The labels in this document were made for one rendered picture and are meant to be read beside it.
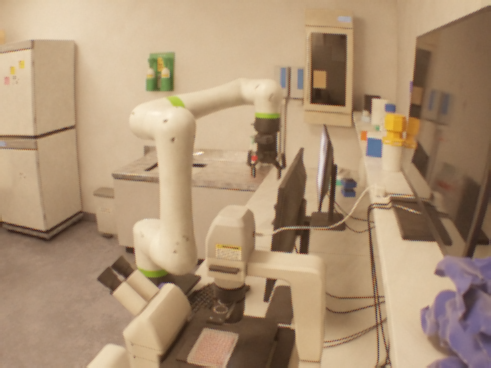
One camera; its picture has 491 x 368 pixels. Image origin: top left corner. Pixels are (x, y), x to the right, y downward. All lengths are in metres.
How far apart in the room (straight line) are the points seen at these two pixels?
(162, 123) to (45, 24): 3.46
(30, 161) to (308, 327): 3.23
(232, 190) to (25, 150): 1.94
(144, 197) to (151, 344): 2.40
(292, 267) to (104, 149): 3.41
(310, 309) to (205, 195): 2.28
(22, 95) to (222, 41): 1.83
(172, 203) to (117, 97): 2.77
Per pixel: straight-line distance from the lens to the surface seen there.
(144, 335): 0.92
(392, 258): 0.73
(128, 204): 3.35
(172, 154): 1.17
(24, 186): 3.92
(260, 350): 0.96
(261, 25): 3.42
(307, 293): 0.82
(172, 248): 1.26
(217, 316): 0.82
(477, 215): 0.59
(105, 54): 3.97
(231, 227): 0.77
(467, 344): 0.37
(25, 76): 3.70
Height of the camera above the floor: 1.57
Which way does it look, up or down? 16 degrees down
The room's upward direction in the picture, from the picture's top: 1 degrees clockwise
